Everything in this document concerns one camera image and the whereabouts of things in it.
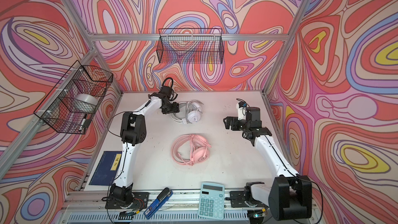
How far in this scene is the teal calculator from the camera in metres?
0.70

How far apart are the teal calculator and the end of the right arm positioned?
30 centimetres

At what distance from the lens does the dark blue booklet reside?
2.63ft

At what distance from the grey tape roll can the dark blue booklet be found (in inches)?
11.5

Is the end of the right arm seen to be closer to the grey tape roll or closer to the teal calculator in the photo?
the teal calculator

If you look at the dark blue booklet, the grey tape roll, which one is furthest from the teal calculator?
the grey tape roll

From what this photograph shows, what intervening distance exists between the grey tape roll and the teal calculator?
662mm

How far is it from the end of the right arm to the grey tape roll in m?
0.65

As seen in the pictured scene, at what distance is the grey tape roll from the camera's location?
0.71 m
